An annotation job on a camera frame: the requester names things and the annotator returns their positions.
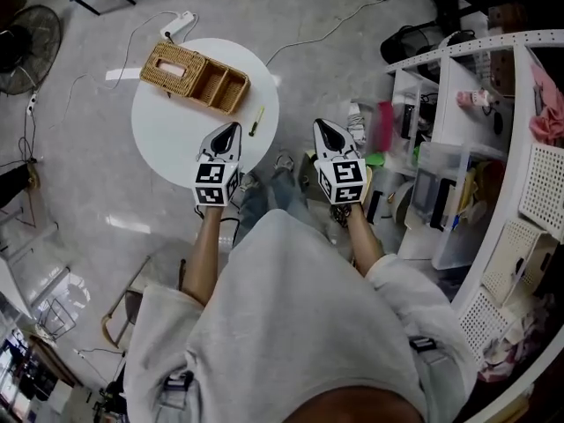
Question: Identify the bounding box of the pink white bottle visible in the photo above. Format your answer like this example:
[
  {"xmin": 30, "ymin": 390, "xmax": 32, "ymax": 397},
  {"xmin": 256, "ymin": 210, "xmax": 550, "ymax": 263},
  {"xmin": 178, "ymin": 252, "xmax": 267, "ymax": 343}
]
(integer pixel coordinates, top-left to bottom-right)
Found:
[{"xmin": 456, "ymin": 88, "xmax": 491, "ymax": 109}]

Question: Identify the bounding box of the white metal shelf unit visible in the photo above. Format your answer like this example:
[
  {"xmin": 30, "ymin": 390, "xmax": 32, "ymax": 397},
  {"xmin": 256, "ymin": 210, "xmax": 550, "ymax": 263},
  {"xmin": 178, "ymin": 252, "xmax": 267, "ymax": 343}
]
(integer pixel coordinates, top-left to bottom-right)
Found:
[{"xmin": 385, "ymin": 28, "xmax": 564, "ymax": 423}]

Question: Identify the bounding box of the person's grey sweatshirt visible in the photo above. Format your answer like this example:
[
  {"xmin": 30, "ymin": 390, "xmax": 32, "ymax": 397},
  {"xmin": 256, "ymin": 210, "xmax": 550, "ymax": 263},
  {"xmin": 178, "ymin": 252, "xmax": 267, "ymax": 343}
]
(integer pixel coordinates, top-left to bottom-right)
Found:
[{"xmin": 122, "ymin": 208, "xmax": 479, "ymax": 423}]

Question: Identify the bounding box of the person's right forearm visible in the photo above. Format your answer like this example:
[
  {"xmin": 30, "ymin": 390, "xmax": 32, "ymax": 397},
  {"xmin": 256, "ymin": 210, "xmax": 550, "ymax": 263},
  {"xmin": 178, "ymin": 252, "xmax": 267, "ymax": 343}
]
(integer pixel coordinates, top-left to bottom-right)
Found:
[{"xmin": 345, "ymin": 203, "xmax": 385, "ymax": 278}]

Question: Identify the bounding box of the person's left shoe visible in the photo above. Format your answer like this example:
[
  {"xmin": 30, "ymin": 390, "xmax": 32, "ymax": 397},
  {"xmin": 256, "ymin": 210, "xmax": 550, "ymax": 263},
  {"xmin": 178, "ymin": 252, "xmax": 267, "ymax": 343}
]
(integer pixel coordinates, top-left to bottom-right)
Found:
[{"xmin": 240, "ymin": 172, "xmax": 262, "ymax": 194}]

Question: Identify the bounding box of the person's right shoe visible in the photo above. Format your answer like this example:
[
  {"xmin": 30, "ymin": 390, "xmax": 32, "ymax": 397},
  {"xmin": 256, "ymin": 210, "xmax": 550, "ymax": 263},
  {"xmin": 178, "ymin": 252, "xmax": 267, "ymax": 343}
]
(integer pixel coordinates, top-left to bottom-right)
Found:
[{"xmin": 273, "ymin": 151, "xmax": 296, "ymax": 172}]

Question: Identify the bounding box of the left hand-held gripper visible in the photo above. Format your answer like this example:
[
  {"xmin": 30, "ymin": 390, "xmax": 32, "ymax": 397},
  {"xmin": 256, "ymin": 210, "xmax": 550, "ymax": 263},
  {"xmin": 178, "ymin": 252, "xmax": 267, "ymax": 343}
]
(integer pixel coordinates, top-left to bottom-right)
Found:
[{"xmin": 193, "ymin": 122, "xmax": 243, "ymax": 209}]

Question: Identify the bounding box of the pink plastic container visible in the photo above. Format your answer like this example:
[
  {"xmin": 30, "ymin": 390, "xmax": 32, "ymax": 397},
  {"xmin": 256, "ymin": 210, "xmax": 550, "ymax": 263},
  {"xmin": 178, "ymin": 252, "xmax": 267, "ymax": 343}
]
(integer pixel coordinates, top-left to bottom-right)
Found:
[{"xmin": 376, "ymin": 100, "xmax": 395, "ymax": 152}]

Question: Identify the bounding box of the white perforated plastic basket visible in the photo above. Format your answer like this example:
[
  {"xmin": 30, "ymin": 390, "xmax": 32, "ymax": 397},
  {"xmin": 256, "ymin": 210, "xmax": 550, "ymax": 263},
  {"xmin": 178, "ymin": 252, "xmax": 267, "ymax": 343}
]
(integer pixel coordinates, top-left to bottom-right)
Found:
[
  {"xmin": 518, "ymin": 142, "xmax": 564, "ymax": 229},
  {"xmin": 480, "ymin": 218, "xmax": 559, "ymax": 307},
  {"xmin": 457, "ymin": 288, "xmax": 517, "ymax": 366}
]

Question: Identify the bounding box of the person's right leg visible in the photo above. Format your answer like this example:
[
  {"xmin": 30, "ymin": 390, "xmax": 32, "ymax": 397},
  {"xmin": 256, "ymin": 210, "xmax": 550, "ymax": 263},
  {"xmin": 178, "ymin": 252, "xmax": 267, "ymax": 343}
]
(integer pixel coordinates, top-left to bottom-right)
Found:
[{"xmin": 268, "ymin": 167, "xmax": 310, "ymax": 225}]

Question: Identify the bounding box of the person's leg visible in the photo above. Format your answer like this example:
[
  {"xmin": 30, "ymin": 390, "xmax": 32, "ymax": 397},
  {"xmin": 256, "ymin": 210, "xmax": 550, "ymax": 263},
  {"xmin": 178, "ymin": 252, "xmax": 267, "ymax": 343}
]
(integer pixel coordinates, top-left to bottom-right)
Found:
[
  {"xmin": 268, "ymin": 167, "xmax": 310, "ymax": 225},
  {"xmin": 240, "ymin": 182, "xmax": 271, "ymax": 234}
]

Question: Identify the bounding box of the person's left leg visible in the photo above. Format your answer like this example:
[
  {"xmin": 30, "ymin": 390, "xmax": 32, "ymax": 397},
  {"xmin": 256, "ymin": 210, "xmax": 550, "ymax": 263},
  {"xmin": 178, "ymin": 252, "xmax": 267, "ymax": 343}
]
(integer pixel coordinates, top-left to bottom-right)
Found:
[{"xmin": 240, "ymin": 182, "xmax": 271, "ymax": 234}]

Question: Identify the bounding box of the round white side table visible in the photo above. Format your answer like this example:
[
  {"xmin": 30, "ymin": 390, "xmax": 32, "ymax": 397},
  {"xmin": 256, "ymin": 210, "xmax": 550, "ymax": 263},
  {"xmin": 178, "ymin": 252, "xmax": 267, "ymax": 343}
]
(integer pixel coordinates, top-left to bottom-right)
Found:
[{"xmin": 130, "ymin": 37, "xmax": 280, "ymax": 191}]

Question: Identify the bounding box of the white floor cable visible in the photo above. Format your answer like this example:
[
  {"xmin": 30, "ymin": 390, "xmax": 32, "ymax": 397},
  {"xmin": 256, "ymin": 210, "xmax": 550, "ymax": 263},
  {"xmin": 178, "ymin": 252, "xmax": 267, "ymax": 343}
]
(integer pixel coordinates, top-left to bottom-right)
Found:
[
  {"xmin": 48, "ymin": 10, "xmax": 186, "ymax": 130},
  {"xmin": 263, "ymin": 0, "xmax": 390, "ymax": 68}
]

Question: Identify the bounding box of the black mesh bin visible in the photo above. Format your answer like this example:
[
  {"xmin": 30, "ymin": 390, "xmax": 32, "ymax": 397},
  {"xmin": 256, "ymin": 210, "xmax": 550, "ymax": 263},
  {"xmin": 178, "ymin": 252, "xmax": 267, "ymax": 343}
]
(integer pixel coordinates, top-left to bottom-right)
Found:
[{"xmin": 380, "ymin": 22, "xmax": 442, "ymax": 66}]

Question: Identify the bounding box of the wooden chair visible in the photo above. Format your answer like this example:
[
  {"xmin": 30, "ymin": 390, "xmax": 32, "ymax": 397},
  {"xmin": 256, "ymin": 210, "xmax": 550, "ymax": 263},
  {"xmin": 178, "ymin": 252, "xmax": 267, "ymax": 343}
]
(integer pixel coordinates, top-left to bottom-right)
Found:
[{"xmin": 100, "ymin": 256, "xmax": 153, "ymax": 351}]

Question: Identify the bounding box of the thin wire frame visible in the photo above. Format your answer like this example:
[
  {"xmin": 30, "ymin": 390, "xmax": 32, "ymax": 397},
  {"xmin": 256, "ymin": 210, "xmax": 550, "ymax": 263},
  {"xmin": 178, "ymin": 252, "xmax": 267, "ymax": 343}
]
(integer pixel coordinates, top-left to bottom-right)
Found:
[{"xmin": 37, "ymin": 295, "xmax": 79, "ymax": 342}]

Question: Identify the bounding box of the person's left forearm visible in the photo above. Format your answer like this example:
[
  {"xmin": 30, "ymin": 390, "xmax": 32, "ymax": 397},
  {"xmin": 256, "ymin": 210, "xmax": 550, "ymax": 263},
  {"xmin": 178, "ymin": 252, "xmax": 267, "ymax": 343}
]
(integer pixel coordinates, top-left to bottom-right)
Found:
[{"xmin": 181, "ymin": 204, "xmax": 224, "ymax": 307}]

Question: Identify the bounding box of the wicker basket organizer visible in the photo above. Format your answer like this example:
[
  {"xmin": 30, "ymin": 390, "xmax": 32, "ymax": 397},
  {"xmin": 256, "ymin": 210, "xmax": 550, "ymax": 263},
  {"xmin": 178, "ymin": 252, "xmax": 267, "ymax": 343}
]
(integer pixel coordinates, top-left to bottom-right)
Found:
[{"xmin": 139, "ymin": 41, "xmax": 252, "ymax": 116}]

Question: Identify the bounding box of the pile of pink white cloth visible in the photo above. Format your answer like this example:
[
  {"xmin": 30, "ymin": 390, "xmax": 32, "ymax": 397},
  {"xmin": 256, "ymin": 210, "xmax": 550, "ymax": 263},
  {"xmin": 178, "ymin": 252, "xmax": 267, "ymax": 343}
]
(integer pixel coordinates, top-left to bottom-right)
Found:
[{"xmin": 479, "ymin": 295, "xmax": 564, "ymax": 383}]

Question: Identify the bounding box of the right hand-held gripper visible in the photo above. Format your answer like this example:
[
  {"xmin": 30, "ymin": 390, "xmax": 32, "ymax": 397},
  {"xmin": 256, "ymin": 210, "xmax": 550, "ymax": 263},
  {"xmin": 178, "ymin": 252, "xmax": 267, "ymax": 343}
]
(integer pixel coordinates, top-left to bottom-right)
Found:
[{"xmin": 313, "ymin": 119, "xmax": 369, "ymax": 205}]

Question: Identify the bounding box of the clear plastic storage box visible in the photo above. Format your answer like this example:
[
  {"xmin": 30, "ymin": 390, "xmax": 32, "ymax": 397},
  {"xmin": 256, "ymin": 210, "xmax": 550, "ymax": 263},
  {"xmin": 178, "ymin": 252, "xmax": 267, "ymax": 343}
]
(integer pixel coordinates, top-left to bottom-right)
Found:
[{"xmin": 416, "ymin": 141, "xmax": 508, "ymax": 271}]

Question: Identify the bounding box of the person's shoe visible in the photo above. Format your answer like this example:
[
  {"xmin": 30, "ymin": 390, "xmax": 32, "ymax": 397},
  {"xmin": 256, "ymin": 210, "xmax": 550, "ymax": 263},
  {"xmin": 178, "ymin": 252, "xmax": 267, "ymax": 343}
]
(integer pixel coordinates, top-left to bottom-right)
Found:
[
  {"xmin": 273, "ymin": 151, "xmax": 296, "ymax": 172},
  {"xmin": 240, "ymin": 172, "xmax": 262, "ymax": 194}
]

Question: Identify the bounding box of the black floor fan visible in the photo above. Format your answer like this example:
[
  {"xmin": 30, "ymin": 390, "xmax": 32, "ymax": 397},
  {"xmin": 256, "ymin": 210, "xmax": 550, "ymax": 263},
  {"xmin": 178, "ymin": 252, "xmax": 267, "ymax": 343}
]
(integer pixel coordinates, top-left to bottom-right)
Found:
[{"xmin": 0, "ymin": 4, "xmax": 63, "ymax": 97}]

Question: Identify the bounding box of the black strap buckle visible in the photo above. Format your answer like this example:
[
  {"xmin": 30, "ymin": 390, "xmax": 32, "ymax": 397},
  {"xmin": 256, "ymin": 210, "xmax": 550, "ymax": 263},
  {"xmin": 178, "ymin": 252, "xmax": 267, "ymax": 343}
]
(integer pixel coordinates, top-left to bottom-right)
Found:
[
  {"xmin": 408, "ymin": 336, "xmax": 438, "ymax": 353},
  {"xmin": 163, "ymin": 370, "xmax": 196, "ymax": 392}
]

